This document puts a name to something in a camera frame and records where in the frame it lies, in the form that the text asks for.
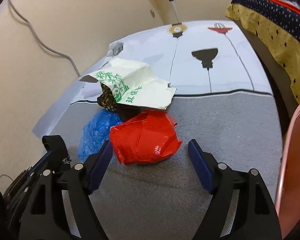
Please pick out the black gold patterned wrapper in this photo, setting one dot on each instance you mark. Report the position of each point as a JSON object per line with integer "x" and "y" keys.
{"x": 107, "y": 100}

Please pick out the pink plastic bin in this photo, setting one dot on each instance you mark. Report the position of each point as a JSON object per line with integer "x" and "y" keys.
{"x": 297, "y": 167}

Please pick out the white wall socket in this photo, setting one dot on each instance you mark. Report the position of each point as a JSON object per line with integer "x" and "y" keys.
{"x": 152, "y": 13}

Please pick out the white paper sheet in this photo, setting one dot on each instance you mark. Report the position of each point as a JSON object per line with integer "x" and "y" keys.
{"x": 55, "y": 115}

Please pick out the paper bag green print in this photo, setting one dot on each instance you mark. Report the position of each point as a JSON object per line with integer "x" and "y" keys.
{"x": 140, "y": 85}

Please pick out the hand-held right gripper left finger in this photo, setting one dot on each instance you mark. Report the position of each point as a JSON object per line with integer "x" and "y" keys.
{"x": 100, "y": 165}

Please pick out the blue plastic bag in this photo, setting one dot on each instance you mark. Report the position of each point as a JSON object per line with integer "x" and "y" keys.
{"x": 97, "y": 130}

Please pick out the navy star-print bedspread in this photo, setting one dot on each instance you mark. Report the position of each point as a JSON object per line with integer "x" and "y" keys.
{"x": 277, "y": 30}

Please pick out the red-orange plastic bag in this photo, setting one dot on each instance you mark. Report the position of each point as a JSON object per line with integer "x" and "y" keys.
{"x": 145, "y": 137}

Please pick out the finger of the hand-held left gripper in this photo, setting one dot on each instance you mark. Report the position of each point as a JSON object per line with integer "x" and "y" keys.
{"x": 56, "y": 146}
{"x": 41, "y": 162}

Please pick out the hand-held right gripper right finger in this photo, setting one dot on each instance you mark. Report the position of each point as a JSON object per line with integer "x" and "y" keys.
{"x": 201, "y": 165}

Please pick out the grey white printed cloth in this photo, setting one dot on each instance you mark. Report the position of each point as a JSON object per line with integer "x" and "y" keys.
{"x": 215, "y": 120}

